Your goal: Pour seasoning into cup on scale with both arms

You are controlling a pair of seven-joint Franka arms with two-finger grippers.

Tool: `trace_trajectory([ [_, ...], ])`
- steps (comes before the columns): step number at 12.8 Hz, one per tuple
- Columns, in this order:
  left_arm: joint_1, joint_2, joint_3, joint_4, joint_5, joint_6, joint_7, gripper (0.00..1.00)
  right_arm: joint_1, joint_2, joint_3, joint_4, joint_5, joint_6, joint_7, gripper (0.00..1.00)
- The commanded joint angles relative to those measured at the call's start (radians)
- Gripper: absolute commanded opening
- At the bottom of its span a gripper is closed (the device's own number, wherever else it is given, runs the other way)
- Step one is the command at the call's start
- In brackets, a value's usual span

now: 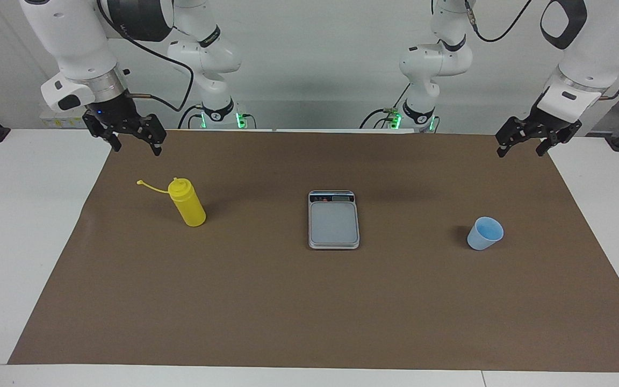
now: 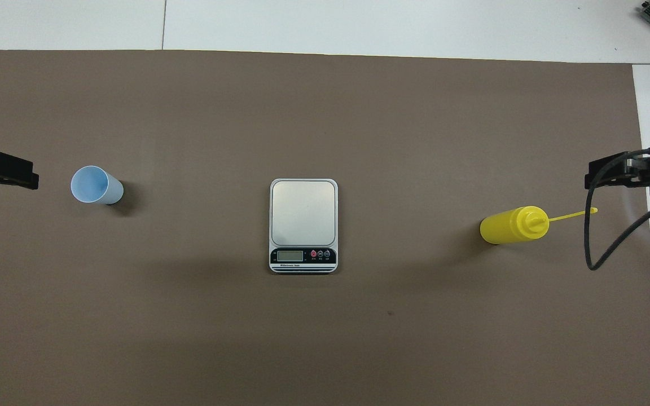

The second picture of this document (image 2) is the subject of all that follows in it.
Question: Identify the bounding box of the light blue plastic cup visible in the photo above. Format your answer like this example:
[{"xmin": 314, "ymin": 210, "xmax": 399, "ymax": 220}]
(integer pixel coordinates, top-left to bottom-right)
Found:
[{"xmin": 71, "ymin": 165, "xmax": 124, "ymax": 205}]

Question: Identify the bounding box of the yellow squeeze bottle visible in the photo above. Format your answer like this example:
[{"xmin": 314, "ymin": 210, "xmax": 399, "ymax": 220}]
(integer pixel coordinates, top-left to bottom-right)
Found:
[{"xmin": 480, "ymin": 206, "xmax": 599, "ymax": 245}]

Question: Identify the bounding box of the silver digital kitchen scale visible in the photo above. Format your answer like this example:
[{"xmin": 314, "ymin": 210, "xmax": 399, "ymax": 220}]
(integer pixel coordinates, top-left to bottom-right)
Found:
[{"xmin": 269, "ymin": 178, "xmax": 339, "ymax": 275}]

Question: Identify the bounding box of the brown paper table mat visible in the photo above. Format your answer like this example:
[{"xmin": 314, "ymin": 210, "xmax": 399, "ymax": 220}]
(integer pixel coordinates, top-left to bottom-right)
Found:
[{"xmin": 0, "ymin": 50, "xmax": 650, "ymax": 406}]

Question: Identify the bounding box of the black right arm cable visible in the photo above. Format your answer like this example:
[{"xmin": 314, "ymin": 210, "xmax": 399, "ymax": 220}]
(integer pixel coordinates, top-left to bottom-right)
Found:
[{"xmin": 583, "ymin": 148, "xmax": 650, "ymax": 271}]

